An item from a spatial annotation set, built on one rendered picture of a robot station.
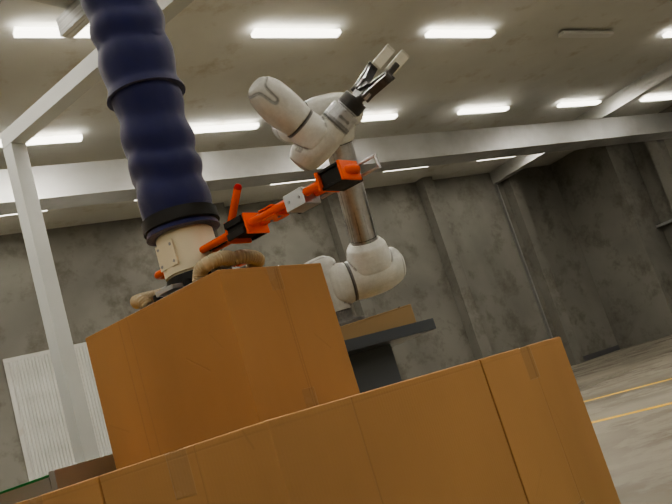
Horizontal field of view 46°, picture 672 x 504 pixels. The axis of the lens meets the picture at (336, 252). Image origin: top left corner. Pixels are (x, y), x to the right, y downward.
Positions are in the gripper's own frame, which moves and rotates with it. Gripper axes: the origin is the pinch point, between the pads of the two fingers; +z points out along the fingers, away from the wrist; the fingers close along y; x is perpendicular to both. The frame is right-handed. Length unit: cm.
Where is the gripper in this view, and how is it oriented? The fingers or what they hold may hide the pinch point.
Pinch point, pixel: (395, 53)
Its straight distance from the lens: 227.2
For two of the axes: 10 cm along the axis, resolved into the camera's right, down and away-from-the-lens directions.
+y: 2.2, 3.4, -9.1
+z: 6.6, -7.4, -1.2
